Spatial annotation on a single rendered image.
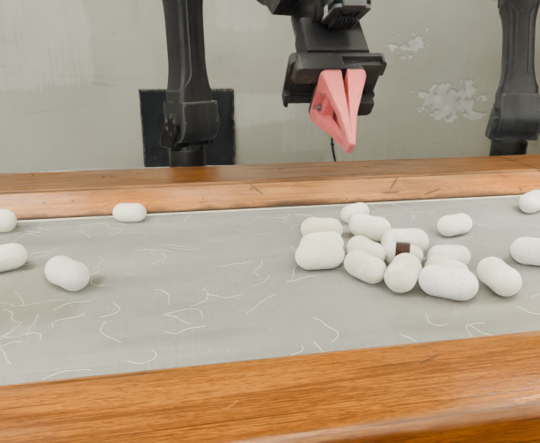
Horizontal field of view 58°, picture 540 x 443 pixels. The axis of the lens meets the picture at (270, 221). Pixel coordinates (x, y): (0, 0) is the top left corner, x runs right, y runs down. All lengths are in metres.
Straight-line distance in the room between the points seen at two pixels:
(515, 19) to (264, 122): 1.62
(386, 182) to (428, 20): 2.14
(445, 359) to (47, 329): 0.22
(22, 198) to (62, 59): 1.99
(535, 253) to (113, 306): 0.31
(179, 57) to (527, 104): 0.60
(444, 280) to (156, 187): 0.32
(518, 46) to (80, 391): 0.94
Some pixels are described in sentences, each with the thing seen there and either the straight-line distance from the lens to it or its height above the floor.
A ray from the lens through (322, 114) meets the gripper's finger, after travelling 0.53.
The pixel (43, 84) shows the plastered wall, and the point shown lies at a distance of 2.55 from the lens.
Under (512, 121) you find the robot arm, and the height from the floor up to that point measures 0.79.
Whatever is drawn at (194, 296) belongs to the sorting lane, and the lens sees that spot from 0.34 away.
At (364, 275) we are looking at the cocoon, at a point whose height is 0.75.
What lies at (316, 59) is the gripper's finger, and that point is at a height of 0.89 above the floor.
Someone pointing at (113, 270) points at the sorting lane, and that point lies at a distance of 0.39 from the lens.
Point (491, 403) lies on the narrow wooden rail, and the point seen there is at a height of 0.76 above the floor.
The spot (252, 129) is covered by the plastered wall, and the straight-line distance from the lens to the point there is 2.47.
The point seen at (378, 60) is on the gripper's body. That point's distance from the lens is 0.55.
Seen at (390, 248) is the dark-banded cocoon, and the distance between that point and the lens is 0.38.
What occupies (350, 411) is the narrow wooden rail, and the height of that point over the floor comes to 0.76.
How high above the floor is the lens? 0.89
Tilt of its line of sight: 19 degrees down
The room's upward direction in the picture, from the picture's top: straight up
